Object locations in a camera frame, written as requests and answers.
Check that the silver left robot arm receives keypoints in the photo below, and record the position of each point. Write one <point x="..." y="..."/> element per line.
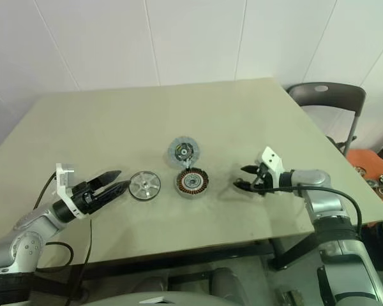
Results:
<point x="25" y="229"/>

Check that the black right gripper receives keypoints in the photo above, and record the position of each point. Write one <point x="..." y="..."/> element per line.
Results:
<point x="264" y="183"/>

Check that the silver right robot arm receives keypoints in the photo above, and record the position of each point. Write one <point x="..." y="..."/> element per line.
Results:
<point x="312" y="177"/>

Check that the grey robot torso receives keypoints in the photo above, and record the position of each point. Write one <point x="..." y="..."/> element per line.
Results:
<point x="185" y="300"/>

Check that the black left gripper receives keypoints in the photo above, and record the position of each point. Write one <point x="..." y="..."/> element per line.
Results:
<point x="86" y="199"/>

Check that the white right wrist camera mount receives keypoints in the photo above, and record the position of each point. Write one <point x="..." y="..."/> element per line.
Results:
<point x="271" y="159"/>

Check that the black folding chair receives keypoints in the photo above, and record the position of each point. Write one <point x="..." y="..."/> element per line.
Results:
<point x="338" y="95"/>

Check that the black metal table frame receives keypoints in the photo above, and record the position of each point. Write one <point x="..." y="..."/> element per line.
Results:
<point x="287" y="255"/>

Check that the motor stator with copper windings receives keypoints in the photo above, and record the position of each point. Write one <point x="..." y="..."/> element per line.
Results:
<point x="191" y="192"/>

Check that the shiny metal bracket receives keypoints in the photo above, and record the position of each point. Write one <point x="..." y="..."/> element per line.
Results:
<point x="290" y="298"/>

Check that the motor parts on orange tray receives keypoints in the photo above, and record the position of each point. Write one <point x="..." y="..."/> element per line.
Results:
<point x="364" y="159"/>

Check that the grey motor cover with board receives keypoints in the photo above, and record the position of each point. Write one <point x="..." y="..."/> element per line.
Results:
<point x="174" y="154"/>

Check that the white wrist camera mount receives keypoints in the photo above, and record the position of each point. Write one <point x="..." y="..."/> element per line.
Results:
<point x="271" y="159"/>
<point x="64" y="178"/>

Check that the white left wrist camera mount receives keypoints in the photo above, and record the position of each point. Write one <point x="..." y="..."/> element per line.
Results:
<point x="64" y="178"/>

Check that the silver spoked motor rotor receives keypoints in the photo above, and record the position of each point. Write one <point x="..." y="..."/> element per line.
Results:
<point x="145" y="185"/>

